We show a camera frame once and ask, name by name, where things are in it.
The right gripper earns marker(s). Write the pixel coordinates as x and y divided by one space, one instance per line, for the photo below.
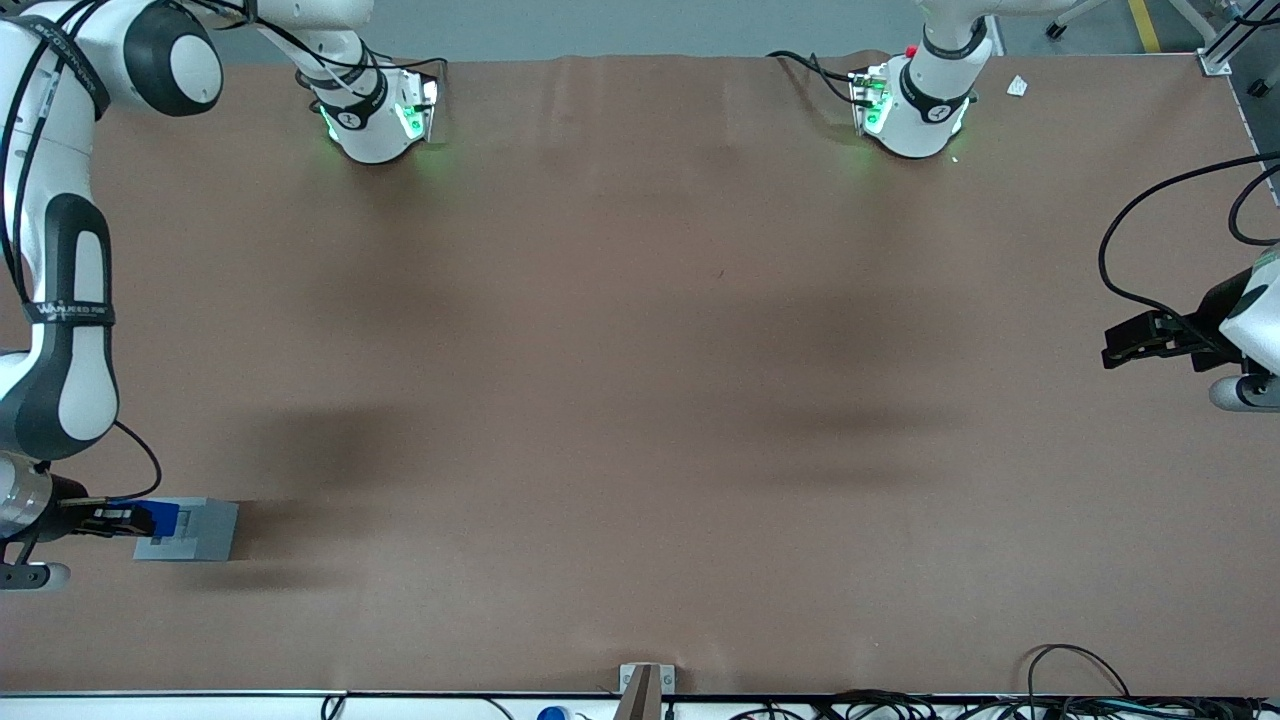
70 494

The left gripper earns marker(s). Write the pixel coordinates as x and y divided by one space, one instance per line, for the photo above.
1212 318

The blue plastic part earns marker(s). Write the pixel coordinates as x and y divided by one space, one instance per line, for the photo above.
166 518

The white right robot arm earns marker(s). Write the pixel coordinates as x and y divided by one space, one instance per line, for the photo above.
60 380

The gray square base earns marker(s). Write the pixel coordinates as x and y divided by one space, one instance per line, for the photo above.
205 530

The white paper scrap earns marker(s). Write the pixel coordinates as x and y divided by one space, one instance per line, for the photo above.
1017 86

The white stand leg with caster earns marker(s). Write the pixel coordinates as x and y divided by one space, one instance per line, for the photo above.
1056 29

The blue round cap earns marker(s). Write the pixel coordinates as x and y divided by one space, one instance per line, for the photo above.
552 714

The brown table cover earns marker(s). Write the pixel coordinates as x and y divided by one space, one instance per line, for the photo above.
640 400

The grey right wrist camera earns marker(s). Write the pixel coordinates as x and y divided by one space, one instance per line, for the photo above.
50 576

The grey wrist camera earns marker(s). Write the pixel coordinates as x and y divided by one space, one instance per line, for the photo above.
50 576
1245 393

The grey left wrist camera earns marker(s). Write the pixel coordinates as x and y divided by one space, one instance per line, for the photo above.
1245 393

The aluminium frame post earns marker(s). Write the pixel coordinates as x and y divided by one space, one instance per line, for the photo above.
1215 58

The grey metal bracket plate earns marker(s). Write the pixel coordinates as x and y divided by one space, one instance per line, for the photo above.
628 677

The grey camera mount beam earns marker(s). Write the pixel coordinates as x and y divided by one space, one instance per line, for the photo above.
640 695

